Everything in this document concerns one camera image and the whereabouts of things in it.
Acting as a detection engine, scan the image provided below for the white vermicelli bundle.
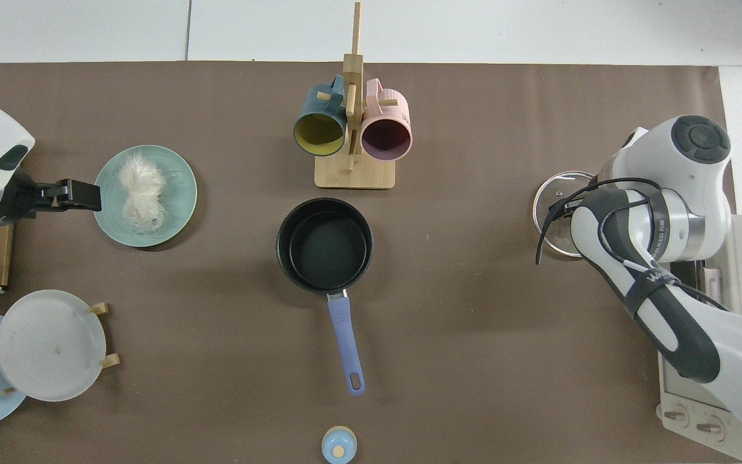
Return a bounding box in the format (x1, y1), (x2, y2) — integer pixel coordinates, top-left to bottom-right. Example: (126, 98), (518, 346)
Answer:
(117, 149), (169, 235)

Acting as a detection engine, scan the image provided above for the glass lid with blue knob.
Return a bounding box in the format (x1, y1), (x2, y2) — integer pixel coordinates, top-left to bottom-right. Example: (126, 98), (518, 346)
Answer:
(531, 169), (605, 259)

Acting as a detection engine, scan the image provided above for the teal plate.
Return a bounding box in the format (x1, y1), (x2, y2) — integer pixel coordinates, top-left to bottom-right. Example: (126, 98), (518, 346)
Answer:
(93, 144), (198, 249)

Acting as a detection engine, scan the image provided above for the white plate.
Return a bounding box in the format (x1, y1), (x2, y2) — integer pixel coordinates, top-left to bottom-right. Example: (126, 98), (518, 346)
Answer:
(0, 289), (108, 403)

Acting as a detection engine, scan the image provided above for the wooden plate rack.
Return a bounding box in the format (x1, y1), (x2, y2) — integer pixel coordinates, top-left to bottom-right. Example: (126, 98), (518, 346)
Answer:
(0, 301), (121, 396)

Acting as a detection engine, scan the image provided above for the dark blue cup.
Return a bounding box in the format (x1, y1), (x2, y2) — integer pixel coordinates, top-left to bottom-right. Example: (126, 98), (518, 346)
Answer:
(292, 74), (348, 158)

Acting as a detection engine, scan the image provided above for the wooden cup stand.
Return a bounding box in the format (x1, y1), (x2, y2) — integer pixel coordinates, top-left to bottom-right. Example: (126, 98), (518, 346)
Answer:
(314, 1), (397, 191)

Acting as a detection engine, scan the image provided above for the pink cup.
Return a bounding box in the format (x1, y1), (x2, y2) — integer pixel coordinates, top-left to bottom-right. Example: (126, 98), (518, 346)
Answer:
(359, 77), (414, 162)

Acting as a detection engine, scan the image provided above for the small blue round thing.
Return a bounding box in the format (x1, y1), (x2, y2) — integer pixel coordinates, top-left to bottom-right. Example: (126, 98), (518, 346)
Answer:
(321, 425), (358, 464)

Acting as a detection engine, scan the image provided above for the brown table cloth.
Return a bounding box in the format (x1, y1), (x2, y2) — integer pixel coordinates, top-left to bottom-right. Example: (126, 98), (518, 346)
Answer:
(0, 61), (738, 464)

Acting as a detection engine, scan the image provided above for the pale toaster oven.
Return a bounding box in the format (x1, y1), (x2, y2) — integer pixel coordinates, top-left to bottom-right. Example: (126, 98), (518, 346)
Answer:
(657, 214), (742, 462)

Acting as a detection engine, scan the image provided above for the black pot with blue handle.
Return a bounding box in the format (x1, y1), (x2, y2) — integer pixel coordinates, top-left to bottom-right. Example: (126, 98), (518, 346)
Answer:
(275, 197), (374, 396)

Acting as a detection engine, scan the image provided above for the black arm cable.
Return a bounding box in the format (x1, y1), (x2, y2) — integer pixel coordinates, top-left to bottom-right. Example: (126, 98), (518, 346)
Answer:
(535, 177), (727, 311)

